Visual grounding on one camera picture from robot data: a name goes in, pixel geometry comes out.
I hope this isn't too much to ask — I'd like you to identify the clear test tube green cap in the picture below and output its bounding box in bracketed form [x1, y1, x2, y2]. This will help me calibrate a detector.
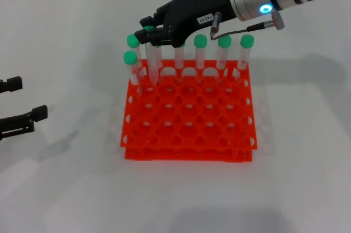
[143, 25, 162, 86]
[173, 41, 188, 83]
[126, 33, 144, 79]
[236, 35, 256, 84]
[154, 44, 165, 82]
[194, 34, 208, 83]
[122, 51, 144, 98]
[217, 36, 232, 83]

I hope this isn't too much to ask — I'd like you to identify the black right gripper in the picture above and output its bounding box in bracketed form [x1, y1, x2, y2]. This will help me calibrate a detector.
[135, 0, 237, 49]

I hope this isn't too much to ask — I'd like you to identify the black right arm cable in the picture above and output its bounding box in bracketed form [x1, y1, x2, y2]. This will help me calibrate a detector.
[208, 10, 286, 41]

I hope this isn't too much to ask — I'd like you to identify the orange test tube rack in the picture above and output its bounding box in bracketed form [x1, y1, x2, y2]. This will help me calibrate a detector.
[120, 59, 258, 164]

